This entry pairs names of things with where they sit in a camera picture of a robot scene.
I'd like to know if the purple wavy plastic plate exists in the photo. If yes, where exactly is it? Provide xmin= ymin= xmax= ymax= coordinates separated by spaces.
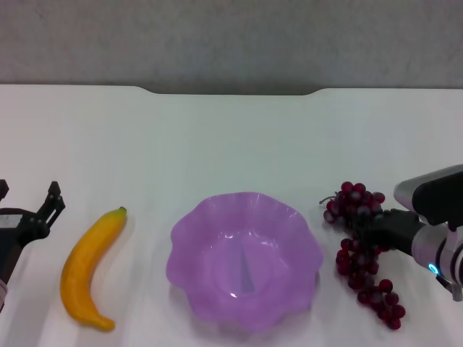
xmin=165 ymin=191 xmax=324 ymax=333

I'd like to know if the yellow banana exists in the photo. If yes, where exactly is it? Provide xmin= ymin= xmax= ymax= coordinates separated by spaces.
xmin=59 ymin=205 xmax=128 ymax=332

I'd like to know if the dark red grape bunch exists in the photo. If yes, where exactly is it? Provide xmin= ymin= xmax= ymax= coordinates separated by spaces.
xmin=318 ymin=181 xmax=407 ymax=330

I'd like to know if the right wrist cable with plug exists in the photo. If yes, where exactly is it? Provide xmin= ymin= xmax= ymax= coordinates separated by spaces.
xmin=435 ymin=273 xmax=463 ymax=302

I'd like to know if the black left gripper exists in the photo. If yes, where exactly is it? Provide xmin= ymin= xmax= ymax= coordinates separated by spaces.
xmin=0 ymin=179 xmax=67 ymax=283

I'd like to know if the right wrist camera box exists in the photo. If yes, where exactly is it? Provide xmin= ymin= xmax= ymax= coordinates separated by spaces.
xmin=393 ymin=164 xmax=463 ymax=232

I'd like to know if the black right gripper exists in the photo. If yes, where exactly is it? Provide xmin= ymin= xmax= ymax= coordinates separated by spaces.
xmin=361 ymin=210 xmax=426 ymax=254

